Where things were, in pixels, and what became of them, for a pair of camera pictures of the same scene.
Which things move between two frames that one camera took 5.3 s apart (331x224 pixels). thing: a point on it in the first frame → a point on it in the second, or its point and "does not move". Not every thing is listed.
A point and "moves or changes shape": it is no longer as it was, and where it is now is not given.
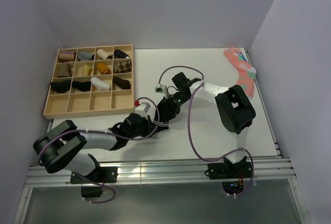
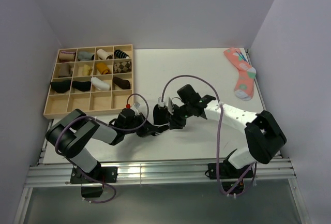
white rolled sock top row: [102, 54] does not move
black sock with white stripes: [163, 122] moves or changes shape
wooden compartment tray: [91, 80] does not move
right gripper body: [175, 102] → [180, 115]
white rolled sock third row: [100, 84] does not move
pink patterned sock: [247, 72] does not move
